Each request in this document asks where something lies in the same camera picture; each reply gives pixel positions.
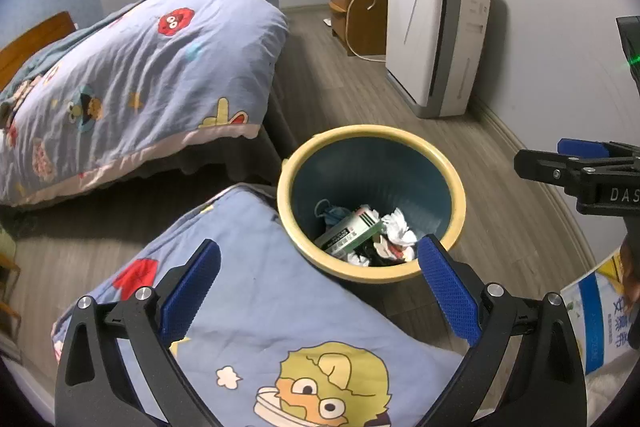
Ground yellow rimmed teal trash can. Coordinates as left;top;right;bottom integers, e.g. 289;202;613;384
276;125;467;284

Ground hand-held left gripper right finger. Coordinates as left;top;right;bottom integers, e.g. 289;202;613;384
416;234;588;427

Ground wooden cabinet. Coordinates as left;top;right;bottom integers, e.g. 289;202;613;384
326;0;391;58

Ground wooden bed headboard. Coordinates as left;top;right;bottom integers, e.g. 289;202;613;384
0;10;77;94

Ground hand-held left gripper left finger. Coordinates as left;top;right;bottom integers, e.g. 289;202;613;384
54;238;223;427

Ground black plastic bag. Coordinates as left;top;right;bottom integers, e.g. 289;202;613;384
359;242;397;266

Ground white tissue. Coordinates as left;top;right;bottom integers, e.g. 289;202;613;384
381;207;419;249

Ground blue plastic glove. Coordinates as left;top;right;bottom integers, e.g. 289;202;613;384
313;198;354;229

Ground blue white carton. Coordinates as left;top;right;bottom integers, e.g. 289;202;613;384
559;251;640;377

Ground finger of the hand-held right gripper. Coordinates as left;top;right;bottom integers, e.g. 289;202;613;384
557;138;640;164
514;148;608;196

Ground white air purifier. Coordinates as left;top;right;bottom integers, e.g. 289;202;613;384
384;0;494;121

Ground person's right hand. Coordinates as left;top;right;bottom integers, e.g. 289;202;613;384
619;238;640;308

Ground green white box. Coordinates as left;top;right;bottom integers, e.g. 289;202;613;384
319;204;387;259

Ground red floral paper bag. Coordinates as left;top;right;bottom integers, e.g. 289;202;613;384
372;237;417;264

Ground printed blue duvet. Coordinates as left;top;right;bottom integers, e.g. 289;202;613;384
0;0;291;208

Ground wooden stool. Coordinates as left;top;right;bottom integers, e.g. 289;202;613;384
0;251;24;349

